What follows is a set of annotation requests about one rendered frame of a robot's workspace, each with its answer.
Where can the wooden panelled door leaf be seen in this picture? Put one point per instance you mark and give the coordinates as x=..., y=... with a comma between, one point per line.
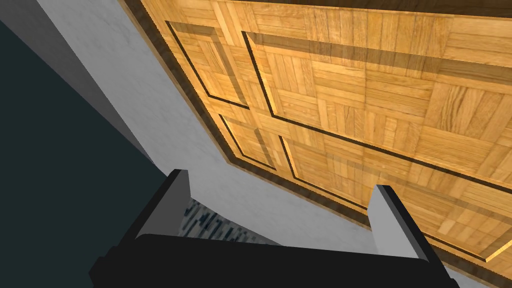
x=360, y=112

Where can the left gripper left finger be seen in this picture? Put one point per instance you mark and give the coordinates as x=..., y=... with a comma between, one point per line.
x=168, y=208

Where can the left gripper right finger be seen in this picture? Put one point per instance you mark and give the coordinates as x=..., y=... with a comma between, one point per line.
x=394, y=228

